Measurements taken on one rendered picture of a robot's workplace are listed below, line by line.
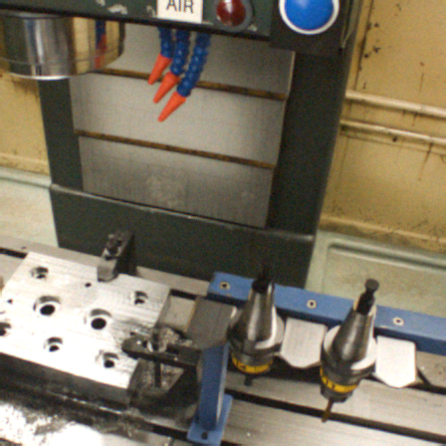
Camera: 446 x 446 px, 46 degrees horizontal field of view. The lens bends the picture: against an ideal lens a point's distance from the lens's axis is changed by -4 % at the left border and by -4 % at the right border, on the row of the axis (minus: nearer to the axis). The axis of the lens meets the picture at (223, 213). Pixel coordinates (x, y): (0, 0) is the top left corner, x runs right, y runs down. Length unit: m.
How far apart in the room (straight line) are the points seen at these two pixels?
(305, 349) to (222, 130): 0.62
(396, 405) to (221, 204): 0.58
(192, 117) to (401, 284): 0.86
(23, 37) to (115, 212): 0.87
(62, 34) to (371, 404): 0.77
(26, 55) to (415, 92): 1.11
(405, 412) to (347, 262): 0.79
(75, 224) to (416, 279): 1.01
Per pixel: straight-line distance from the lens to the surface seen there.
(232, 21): 0.36
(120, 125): 1.23
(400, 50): 1.46
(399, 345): 0.68
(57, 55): 0.59
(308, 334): 0.66
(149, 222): 1.38
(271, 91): 1.08
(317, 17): 0.35
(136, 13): 0.39
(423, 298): 1.69
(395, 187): 1.66
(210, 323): 0.65
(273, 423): 0.95
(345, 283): 1.65
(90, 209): 1.44
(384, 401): 1.02
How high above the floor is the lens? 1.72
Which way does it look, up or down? 38 degrees down
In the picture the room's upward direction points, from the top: 4 degrees clockwise
